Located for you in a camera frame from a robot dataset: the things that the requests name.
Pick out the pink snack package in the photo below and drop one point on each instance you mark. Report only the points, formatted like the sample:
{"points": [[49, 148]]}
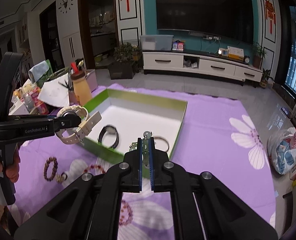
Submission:
{"points": [[39, 105]]}

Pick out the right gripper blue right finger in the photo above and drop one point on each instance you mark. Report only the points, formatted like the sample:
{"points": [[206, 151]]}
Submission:
{"points": [[151, 163]]}

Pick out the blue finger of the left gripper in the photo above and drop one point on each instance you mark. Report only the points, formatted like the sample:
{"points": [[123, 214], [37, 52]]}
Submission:
{"points": [[68, 120]]}

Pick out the white paper sheet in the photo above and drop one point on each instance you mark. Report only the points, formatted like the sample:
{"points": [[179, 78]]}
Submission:
{"points": [[54, 94]]}

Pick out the green cardboard box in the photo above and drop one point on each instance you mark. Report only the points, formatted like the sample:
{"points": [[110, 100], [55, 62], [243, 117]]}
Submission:
{"points": [[132, 113]]}

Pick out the plastic shopping bag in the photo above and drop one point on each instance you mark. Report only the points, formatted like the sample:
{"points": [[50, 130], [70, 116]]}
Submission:
{"points": [[281, 149]]}

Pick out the black television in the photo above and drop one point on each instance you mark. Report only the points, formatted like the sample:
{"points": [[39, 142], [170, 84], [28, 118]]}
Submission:
{"points": [[225, 18]]}

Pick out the jade green pendant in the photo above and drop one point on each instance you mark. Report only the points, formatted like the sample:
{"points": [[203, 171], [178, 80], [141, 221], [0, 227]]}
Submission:
{"points": [[145, 142]]}

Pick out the white yellow calendar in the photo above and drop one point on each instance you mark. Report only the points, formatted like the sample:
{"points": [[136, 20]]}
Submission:
{"points": [[235, 53]]}

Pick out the blue red QR stand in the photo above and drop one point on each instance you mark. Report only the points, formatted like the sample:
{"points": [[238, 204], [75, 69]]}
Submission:
{"points": [[178, 45]]}

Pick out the silver bangle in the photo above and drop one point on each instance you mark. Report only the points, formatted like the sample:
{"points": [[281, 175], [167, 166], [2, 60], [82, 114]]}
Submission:
{"points": [[161, 143]]}

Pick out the potted plant on cabinet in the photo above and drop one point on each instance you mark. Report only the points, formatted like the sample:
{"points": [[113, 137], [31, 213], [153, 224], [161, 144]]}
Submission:
{"points": [[259, 54]]}

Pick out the light blue cloth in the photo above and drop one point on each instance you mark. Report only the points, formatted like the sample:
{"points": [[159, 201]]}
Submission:
{"points": [[38, 71]]}

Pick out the clear plastic storage bin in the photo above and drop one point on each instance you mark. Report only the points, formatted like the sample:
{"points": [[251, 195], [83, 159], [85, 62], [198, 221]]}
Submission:
{"points": [[156, 42]]}

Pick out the cream wrist watch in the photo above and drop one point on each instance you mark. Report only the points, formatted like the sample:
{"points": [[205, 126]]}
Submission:
{"points": [[75, 135]]}

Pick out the small alarm clock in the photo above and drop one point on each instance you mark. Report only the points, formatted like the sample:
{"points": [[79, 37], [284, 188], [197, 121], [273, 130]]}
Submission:
{"points": [[246, 59]]}

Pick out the potted plant on floor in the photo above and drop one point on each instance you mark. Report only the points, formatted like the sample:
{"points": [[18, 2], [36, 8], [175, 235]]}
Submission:
{"points": [[125, 64]]}

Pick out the black wall clock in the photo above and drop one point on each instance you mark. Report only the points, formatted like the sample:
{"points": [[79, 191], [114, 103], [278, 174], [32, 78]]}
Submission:
{"points": [[65, 6]]}

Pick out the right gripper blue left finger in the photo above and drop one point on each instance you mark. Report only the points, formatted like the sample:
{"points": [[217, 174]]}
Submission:
{"points": [[140, 160]]}

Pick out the white box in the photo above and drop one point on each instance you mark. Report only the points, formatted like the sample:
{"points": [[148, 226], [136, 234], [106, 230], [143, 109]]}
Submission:
{"points": [[18, 108]]}

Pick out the red chinese knot right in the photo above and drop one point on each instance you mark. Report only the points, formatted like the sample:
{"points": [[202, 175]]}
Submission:
{"points": [[270, 15]]}

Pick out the white TV cabinet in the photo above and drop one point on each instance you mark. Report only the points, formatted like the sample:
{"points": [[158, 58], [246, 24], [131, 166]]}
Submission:
{"points": [[175, 61]]}

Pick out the small floor plant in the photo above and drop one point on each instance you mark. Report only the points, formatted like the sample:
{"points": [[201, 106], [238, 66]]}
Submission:
{"points": [[266, 79]]}

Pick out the yellow bear bottle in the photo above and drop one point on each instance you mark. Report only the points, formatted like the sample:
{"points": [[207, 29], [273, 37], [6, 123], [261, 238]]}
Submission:
{"points": [[81, 88]]}

